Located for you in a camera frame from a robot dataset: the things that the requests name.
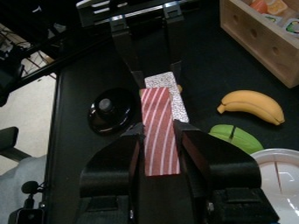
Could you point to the green toy vegetable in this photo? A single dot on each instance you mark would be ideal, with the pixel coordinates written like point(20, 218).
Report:
point(237, 138)

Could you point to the black pot lid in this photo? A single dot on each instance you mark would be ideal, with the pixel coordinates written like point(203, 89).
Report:
point(109, 110)

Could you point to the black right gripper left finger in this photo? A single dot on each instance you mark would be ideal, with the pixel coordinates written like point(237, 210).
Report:
point(108, 172)

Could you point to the yellow toy banana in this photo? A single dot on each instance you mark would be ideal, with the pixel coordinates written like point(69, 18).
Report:
point(252, 106)

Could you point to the small yellow toy piece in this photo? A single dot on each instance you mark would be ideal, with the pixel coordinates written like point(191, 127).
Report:
point(179, 88)

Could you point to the white green toy card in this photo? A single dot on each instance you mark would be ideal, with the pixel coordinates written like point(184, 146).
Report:
point(291, 26)

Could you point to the black office chair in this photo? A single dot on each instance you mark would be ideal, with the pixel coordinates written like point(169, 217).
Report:
point(9, 143)

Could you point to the white plastic plate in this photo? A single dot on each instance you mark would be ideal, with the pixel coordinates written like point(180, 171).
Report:
point(280, 180)

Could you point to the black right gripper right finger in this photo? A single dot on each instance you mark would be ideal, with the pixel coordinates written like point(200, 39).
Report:
point(225, 166)

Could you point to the grey cloth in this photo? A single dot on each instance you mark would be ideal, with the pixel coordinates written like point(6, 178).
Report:
point(21, 189)

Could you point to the black metal frame rail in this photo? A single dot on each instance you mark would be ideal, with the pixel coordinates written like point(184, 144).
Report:
point(42, 62)

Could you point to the red white-striped toy salmon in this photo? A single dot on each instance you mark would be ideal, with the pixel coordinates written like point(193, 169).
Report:
point(159, 131)

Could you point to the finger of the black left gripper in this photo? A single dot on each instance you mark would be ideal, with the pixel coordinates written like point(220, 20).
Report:
point(175, 38)
point(125, 46)

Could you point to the wooden box with holes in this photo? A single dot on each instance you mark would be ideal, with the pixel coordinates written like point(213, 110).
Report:
point(260, 40)

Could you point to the yellow orange toy food piece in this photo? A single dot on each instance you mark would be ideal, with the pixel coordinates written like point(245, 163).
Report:
point(276, 7)

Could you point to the black knob stand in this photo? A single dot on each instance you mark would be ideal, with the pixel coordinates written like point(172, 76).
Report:
point(29, 192)

